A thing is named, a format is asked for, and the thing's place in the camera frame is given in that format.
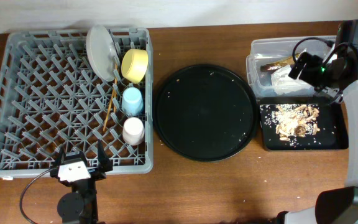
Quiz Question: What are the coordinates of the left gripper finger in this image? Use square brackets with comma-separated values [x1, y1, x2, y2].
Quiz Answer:
[98, 139, 113, 173]
[55, 148, 66, 169]

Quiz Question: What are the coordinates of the pink plastic cup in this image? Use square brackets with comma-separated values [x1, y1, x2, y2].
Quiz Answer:
[122, 117, 145, 146]

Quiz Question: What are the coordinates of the white napkin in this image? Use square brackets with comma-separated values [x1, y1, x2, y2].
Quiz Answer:
[271, 56, 314, 96]

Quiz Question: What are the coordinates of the wooden chopstick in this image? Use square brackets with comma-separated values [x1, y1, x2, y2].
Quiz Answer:
[103, 91, 113, 132]
[112, 64, 118, 114]

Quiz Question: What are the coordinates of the food scraps and rice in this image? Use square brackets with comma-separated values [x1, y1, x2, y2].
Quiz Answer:
[260, 104, 320, 147]

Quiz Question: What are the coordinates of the brown coffee sachet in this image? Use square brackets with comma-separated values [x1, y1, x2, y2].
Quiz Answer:
[260, 56, 295, 72]

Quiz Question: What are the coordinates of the blue plastic cup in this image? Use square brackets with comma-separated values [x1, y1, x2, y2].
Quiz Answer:
[121, 87, 144, 116]

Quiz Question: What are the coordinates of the yellow bowl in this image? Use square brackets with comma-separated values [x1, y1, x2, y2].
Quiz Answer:
[121, 49, 149, 84]

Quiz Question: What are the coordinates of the grey plate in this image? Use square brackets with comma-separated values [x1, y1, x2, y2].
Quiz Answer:
[86, 25, 121, 82]

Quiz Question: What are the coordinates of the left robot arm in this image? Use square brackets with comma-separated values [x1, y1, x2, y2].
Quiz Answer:
[50, 141, 112, 223]

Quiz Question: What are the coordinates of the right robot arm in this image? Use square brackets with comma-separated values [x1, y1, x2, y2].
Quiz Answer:
[271, 20, 358, 223]

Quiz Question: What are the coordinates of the grey dishwasher rack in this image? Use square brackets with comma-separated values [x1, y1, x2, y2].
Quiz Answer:
[0, 30, 154, 180]

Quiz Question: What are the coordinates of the black rectangular tray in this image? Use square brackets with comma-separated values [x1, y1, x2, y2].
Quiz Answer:
[259, 96, 349, 151]

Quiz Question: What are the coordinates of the clear plastic bin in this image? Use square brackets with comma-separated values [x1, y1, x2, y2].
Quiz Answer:
[246, 35, 338, 99]

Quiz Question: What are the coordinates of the round black tray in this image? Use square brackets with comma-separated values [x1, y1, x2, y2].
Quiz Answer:
[153, 64, 260, 162]

